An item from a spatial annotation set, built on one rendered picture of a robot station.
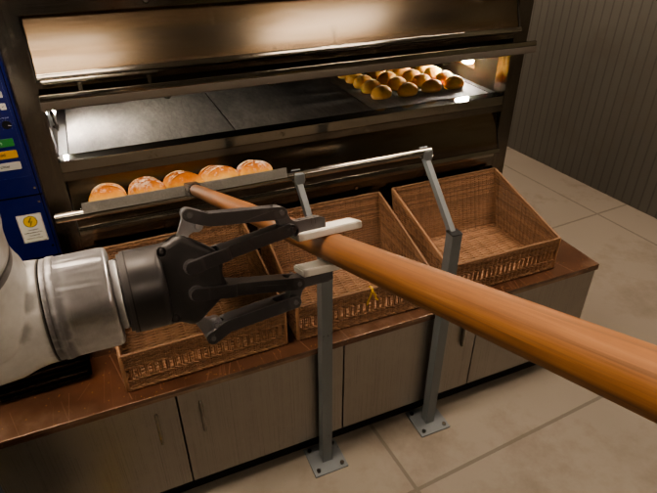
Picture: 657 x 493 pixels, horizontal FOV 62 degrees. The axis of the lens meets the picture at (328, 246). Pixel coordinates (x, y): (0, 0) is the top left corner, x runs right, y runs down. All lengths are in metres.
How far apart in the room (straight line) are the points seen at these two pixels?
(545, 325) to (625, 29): 4.23
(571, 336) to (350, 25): 1.90
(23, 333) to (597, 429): 2.47
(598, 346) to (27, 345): 0.40
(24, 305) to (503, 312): 0.35
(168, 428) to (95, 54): 1.22
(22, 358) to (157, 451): 1.61
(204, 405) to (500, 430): 1.27
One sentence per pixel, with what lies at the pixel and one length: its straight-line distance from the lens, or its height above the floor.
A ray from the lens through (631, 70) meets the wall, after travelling 4.47.
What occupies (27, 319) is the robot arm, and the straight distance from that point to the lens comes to 0.49.
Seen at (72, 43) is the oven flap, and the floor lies 1.54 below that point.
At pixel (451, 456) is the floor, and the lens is 2.44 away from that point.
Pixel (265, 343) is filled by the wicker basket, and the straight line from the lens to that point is 1.95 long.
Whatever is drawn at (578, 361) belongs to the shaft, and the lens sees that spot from 0.28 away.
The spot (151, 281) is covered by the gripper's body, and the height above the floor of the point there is 1.64.
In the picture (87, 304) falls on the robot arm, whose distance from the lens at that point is 0.49.
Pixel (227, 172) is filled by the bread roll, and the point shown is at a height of 1.25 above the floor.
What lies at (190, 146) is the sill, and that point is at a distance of 2.05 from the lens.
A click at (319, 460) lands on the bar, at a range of 2.37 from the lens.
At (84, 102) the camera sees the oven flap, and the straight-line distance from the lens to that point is 1.81.
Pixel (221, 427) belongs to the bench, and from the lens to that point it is 2.08.
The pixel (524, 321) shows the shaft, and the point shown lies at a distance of 0.30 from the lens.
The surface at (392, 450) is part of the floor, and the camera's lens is 2.42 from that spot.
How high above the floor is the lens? 1.92
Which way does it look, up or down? 33 degrees down
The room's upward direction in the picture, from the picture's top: straight up
